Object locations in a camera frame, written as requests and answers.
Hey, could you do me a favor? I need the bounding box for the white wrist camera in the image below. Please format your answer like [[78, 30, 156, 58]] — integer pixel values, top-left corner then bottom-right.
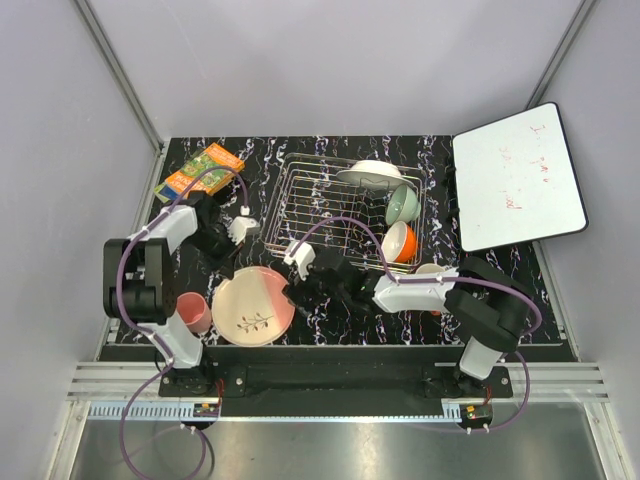
[[227, 206, 260, 245], [284, 240, 316, 281]]

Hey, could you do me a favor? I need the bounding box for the orange book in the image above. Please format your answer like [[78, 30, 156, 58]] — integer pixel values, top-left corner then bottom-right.
[[154, 143, 245, 203]]

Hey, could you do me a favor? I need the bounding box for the pink plastic cup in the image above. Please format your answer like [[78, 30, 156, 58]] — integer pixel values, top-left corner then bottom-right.
[[176, 292, 212, 334]]

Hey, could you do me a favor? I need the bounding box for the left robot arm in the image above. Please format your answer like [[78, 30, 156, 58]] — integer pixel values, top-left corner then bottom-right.
[[103, 192, 259, 396]]

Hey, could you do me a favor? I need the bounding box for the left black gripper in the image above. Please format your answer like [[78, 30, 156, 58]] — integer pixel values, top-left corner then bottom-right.
[[186, 227, 245, 278]]

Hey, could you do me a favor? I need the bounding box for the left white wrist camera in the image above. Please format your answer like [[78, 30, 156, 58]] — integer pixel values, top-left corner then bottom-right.
[[227, 206, 260, 245]]

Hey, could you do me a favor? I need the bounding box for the aluminium rail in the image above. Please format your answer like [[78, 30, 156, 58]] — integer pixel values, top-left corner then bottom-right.
[[66, 362, 609, 423]]

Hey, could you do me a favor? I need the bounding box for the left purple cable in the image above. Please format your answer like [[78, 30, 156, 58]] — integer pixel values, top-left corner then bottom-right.
[[115, 168, 251, 479]]

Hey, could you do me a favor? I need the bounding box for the wire dish rack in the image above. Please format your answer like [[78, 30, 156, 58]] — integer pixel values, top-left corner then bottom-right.
[[262, 153, 426, 270]]

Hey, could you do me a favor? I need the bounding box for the white orange bowl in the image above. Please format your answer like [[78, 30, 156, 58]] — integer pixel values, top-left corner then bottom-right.
[[381, 221, 418, 264]]

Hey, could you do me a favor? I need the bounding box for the pink beige plate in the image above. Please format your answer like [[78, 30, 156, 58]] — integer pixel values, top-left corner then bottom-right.
[[211, 266, 295, 347]]

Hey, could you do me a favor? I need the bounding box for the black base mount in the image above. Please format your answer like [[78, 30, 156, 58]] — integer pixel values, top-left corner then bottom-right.
[[98, 344, 581, 419]]

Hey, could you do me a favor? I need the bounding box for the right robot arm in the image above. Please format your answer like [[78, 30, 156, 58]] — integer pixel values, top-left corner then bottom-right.
[[283, 243, 540, 397]]

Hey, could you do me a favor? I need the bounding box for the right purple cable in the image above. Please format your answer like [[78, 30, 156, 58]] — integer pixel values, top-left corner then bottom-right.
[[294, 215, 545, 434]]

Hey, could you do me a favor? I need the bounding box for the white scalloped plate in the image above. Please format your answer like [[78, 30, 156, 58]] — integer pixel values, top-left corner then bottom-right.
[[336, 160, 404, 188]]

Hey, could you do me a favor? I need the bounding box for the white board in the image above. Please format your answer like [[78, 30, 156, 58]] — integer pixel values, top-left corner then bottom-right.
[[452, 102, 588, 252]]

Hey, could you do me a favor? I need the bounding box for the purple cable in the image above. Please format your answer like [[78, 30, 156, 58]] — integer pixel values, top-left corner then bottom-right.
[[115, 168, 251, 479], [294, 215, 545, 434]]

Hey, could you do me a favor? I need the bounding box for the orange mug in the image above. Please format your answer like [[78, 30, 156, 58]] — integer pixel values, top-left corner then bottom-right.
[[415, 263, 447, 274]]

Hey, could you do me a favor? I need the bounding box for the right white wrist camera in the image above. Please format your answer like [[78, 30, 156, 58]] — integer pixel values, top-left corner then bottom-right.
[[284, 240, 316, 281]]

